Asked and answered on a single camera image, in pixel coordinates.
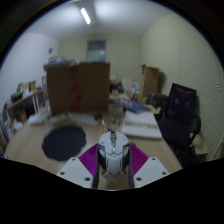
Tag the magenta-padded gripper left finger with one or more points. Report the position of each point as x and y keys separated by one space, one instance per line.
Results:
x=76 y=170

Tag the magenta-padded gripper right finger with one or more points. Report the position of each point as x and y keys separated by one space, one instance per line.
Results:
x=151 y=170

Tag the white grey computer mouse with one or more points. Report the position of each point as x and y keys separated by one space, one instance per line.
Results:
x=113 y=156

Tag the dark round mouse pad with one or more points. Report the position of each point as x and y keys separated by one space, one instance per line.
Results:
x=63 y=142

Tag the white book stack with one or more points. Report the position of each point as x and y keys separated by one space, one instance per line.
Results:
x=141 y=124

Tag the black office chair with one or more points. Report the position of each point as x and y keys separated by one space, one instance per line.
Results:
x=180 y=126

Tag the white flat paper stack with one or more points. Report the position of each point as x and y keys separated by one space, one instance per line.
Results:
x=85 y=119

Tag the small white flat device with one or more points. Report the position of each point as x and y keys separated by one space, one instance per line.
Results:
x=60 y=118

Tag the blue book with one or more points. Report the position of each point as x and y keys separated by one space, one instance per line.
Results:
x=135 y=106

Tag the wooden chair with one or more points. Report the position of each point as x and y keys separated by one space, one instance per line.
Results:
x=218 y=148

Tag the clear plastic container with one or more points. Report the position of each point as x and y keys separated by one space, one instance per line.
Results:
x=116 y=109

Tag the large brown cardboard box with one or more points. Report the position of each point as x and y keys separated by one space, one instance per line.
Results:
x=86 y=86

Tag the cluttered shelf unit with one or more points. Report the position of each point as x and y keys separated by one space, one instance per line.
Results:
x=23 y=103

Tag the tall open cardboard box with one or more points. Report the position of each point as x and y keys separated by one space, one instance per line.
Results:
x=149 y=81

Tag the black bag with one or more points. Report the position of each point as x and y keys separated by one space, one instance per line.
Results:
x=116 y=87

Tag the grey door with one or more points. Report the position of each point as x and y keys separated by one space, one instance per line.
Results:
x=96 y=50

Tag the ceiling tube light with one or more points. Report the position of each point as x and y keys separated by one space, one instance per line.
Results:
x=85 y=15

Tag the round wall clock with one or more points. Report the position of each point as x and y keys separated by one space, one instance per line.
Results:
x=50 y=50

